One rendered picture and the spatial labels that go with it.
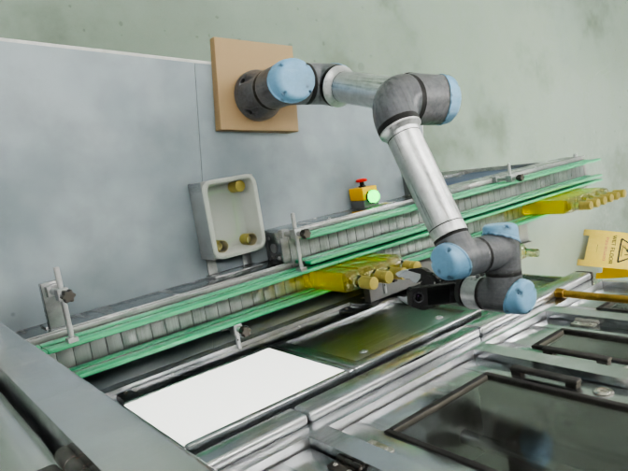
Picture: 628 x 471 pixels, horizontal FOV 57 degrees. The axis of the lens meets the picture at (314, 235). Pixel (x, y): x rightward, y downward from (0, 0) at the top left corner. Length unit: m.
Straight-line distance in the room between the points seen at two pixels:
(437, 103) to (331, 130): 0.72
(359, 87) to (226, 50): 0.45
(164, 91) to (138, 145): 0.17
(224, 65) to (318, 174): 0.47
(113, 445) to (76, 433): 0.04
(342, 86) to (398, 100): 0.35
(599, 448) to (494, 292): 0.38
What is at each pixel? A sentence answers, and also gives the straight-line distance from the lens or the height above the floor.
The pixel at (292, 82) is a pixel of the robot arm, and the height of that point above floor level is 1.01.
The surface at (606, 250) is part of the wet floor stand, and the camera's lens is 4.88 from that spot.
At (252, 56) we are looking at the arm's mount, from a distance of 1.84.
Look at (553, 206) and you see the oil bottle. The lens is 2.55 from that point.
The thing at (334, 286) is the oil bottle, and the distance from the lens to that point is 1.65.
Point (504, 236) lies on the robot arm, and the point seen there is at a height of 1.58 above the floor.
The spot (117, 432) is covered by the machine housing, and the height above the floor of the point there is 1.96.
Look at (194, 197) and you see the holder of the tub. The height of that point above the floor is 0.78.
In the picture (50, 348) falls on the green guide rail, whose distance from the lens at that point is 1.39.
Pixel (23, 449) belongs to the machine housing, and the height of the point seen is 1.89.
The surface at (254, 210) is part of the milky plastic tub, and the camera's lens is 1.72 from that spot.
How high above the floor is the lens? 2.29
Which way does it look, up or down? 52 degrees down
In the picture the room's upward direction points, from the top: 91 degrees clockwise
